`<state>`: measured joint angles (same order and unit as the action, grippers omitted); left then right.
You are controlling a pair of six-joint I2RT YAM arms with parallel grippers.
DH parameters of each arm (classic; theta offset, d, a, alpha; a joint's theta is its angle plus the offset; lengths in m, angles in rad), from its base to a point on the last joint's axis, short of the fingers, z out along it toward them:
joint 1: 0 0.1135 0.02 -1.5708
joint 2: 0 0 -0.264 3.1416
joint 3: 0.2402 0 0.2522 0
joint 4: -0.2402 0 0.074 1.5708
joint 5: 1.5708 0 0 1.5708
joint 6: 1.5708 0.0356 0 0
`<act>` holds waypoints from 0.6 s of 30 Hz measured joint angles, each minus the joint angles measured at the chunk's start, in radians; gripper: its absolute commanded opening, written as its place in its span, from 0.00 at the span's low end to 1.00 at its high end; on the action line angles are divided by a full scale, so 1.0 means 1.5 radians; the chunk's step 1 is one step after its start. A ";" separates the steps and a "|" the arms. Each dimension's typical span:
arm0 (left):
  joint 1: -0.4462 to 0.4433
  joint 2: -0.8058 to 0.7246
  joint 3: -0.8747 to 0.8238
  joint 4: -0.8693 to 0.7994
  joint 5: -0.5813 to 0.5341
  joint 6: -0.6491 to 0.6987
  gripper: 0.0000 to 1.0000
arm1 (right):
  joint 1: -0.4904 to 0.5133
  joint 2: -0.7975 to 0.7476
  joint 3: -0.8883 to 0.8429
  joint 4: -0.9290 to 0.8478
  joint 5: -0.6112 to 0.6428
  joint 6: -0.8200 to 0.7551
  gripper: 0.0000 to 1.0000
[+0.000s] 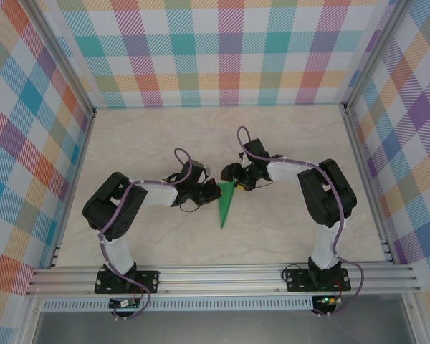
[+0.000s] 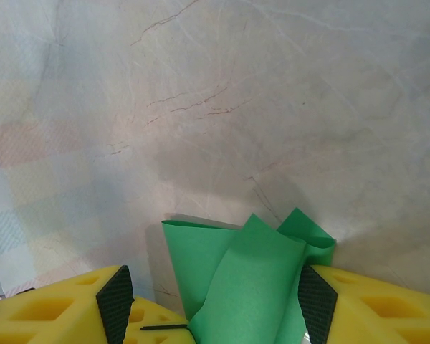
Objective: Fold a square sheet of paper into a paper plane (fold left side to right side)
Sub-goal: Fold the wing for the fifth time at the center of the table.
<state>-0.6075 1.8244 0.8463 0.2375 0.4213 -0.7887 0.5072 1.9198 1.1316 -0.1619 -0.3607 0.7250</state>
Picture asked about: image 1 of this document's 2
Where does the green paper sheet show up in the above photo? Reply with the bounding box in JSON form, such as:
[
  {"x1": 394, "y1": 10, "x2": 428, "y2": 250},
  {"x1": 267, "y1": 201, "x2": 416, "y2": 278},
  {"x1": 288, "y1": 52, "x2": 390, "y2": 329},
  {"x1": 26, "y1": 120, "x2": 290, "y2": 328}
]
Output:
[{"x1": 216, "y1": 181, "x2": 237, "y2": 229}]

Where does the grey metal panel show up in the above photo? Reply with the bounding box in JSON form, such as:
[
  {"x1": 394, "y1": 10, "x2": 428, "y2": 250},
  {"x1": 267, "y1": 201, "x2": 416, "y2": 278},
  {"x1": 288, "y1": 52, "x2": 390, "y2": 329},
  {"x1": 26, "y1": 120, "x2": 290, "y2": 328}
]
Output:
[{"x1": 32, "y1": 310, "x2": 416, "y2": 344}]

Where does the small circuit board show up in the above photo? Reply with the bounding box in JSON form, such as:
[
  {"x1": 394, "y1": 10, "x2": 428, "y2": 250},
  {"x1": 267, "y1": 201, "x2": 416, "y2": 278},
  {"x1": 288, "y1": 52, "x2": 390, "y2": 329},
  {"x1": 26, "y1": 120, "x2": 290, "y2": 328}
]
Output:
[
  {"x1": 108, "y1": 297, "x2": 141, "y2": 310},
  {"x1": 315, "y1": 295, "x2": 344, "y2": 306}
]

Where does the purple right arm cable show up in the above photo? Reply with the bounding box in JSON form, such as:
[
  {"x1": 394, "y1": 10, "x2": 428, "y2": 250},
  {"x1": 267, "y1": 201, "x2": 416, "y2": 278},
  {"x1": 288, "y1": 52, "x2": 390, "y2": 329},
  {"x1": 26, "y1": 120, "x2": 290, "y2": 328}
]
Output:
[{"x1": 236, "y1": 125, "x2": 365, "y2": 318}]

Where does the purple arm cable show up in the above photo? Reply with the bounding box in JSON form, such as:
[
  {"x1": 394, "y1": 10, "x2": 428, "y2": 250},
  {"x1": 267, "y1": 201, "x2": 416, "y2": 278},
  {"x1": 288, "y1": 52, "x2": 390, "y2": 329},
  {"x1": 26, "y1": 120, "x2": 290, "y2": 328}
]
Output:
[
  {"x1": 236, "y1": 125, "x2": 365, "y2": 318},
  {"x1": 97, "y1": 147, "x2": 196, "y2": 321}
]

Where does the aluminium mounting rail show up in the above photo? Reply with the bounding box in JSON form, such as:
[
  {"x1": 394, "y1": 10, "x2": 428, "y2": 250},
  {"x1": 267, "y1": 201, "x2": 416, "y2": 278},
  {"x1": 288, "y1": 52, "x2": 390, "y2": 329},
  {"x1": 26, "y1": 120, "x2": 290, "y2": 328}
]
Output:
[{"x1": 24, "y1": 263, "x2": 422, "y2": 297}]

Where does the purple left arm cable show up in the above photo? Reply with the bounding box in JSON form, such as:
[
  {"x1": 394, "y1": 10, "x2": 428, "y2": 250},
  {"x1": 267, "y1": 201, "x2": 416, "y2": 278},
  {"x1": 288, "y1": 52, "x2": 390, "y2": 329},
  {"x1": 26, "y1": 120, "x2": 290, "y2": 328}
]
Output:
[{"x1": 97, "y1": 147, "x2": 196, "y2": 321}]

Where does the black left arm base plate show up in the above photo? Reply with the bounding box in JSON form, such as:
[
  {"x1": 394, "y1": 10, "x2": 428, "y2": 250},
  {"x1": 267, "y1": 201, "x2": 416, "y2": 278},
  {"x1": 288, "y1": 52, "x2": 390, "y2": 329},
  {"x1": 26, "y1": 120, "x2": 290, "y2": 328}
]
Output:
[{"x1": 95, "y1": 270, "x2": 161, "y2": 295}]

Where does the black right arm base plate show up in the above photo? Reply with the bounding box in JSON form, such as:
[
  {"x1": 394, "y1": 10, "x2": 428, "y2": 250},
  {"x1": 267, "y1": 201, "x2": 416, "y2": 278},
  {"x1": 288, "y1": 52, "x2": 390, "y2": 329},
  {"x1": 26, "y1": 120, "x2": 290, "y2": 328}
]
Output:
[{"x1": 285, "y1": 267, "x2": 352, "y2": 293}]

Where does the slotted grey cable tray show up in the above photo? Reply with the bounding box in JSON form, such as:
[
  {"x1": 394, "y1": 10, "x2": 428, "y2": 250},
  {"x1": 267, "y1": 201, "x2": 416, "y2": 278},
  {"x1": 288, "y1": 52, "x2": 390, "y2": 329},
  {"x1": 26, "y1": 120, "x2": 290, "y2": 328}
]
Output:
[{"x1": 41, "y1": 297, "x2": 315, "y2": 312}]

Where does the aluminium side rail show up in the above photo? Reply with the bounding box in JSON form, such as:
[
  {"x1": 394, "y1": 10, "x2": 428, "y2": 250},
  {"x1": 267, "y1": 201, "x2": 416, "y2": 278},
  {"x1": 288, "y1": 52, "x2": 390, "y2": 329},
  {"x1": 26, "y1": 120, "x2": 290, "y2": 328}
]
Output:
[
  {"x1": 342, "y1": 105, "x2": 396, "y2": 265},
  {"x1": 49, "y1": 109, "x2": 97, "y2": 269}
]

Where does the aluminium frame post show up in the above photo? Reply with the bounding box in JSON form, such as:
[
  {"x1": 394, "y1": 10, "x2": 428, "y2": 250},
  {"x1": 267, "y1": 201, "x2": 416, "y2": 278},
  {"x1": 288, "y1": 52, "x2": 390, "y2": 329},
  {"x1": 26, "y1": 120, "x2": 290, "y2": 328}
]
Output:
[
  {"x1": 28, "y1": 0, "x2": 97, "y2": 118},
  {"x1": 19, "y1": 297, "x2": 40, "y2": 344},
  {"x1": 403, "y1": 293, "x2": 429, "y2": 344},
  {"x1": 342, "y1": 0, "x2": 416, "y2": 114}
]

